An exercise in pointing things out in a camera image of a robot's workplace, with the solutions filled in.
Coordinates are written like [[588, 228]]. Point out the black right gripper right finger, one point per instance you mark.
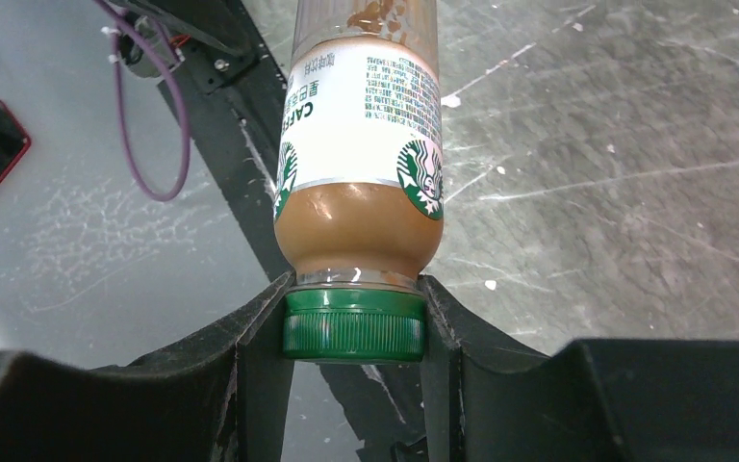
[[488, 397]]

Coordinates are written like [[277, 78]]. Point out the green cap brown bottle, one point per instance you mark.
[[359, 207]]

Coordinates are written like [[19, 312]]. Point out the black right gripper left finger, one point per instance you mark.
[[219, 394]]

